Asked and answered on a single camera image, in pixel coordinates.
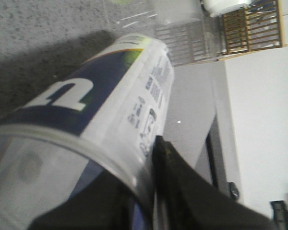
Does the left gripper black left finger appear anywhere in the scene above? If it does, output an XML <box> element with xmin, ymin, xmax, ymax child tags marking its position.
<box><xmin>29</xmin><ymin>172</ymin><xmax>137</xmax><ymax>230</ymax></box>

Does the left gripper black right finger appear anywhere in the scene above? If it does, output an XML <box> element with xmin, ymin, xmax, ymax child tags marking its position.
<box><xmin>152</xmin><ymin>136</ymin><xmax>277</xmax><ymax>230</ymax></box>

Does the clear plastic tennis ball can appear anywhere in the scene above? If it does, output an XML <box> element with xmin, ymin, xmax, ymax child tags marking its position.
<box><xmin>0</xmin><ymin>34</ymin><xmax>174</xmax><ymax>230</ymax></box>

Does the black equipment at corner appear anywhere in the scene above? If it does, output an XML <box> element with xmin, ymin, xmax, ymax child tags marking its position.
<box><xmin>270</xmin><ymin>193</ymin><xmax>288</xmax><ymax>230</ymax></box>

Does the wooden slatted rack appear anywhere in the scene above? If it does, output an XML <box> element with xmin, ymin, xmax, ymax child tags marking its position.
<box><xmin>217</xmin><ymin>0</ymin><xmax>288</xmax><ymax>61</ymax></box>

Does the white container on rack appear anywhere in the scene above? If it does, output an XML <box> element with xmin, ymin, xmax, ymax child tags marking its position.
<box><xmin>202</xmin><ymin>0</ymin><xmax>252</xmax><ymax>18</ymax></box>

